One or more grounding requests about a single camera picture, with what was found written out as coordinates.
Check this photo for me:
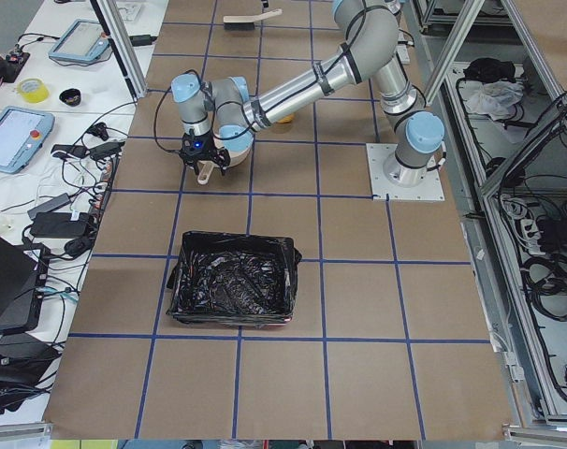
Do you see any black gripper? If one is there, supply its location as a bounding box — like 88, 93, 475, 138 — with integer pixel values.
179, 131, 230, 176

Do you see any beige hand brush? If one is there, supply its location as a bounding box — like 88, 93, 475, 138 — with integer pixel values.
223, 8, 283, 31

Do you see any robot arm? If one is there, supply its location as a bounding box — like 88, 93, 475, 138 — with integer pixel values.
170, 1, 444, 188

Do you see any black lined trash bin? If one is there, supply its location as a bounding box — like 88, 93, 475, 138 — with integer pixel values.
167, 231, 302, 326

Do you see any brown potato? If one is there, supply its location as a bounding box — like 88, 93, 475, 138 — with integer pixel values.
277, 113, 295, 124

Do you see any black power adapter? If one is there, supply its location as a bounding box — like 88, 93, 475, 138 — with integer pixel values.
30, 211, 94, 239

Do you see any blue teach pendant far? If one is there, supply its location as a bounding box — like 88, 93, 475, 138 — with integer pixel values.
48, 19, 110, 66

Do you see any blue teach pendant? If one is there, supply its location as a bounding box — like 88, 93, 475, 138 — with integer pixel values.
48, 19, 110, 66
0, 106, 55, 174

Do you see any yellow tape roll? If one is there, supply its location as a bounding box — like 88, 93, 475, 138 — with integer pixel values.
17, 79, 50, 104

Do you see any blue teach pendant near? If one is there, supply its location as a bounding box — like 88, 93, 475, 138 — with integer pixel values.
0, 106, 55, 174

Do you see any black laptop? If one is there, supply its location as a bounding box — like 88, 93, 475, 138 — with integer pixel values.
0, 237, 50, 335

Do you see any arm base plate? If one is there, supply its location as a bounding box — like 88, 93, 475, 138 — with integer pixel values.
366, 143, 445, 203

